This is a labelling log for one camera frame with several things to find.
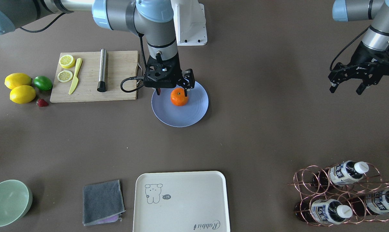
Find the lemon slice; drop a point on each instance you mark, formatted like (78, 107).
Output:
(67, 61)
(65, 76)

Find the lemon slice lower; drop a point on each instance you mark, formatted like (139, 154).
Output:
(67, 61)

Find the cream rabbit tray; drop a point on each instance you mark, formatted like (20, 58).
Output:
(181, 202)

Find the green lime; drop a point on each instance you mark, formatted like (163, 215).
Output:
(43, 83)

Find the yellow lemon far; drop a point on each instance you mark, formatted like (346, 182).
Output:
(17, 79)

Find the green bowl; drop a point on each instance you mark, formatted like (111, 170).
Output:
(15, 201)

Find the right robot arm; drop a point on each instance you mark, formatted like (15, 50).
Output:
(153, 19)

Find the yellow lemon near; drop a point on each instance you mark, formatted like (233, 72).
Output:
(22, 94)

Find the wooden cutting board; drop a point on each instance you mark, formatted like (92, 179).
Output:
(121, 65)

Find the tea bottle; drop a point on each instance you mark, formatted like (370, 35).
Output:
(323, 212)
(344, 173)
(376, 203)

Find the lemon slice upper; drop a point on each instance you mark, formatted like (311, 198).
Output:
(65, 76)

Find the steel muddler black tip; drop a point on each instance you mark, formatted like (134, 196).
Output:
(103, 71)

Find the red strawberry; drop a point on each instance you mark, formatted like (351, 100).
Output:
(42, 103)

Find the copper wire bottle rack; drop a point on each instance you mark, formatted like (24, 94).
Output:
(371, 182)

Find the grey folded cloth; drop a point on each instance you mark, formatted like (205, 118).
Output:
(102, 203)

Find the blue round plate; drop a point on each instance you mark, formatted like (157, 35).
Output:
(184, 116)

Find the yellow plastic knife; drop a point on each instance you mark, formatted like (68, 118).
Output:
(75, 78)

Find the orange mandarin fruit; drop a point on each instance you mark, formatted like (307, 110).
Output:
(178, 97)

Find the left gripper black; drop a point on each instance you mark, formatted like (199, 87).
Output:
(363, 57)

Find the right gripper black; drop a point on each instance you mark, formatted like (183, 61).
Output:
(188, 78)

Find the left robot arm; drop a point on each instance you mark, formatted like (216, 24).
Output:
(376, 35)

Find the yellow lemon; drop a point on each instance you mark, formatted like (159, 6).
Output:
(22, 94)
(17, 79)

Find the tea bottle middle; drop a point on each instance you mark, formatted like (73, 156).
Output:
(323, 212)

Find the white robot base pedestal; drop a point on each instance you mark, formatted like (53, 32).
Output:
(190, 23)

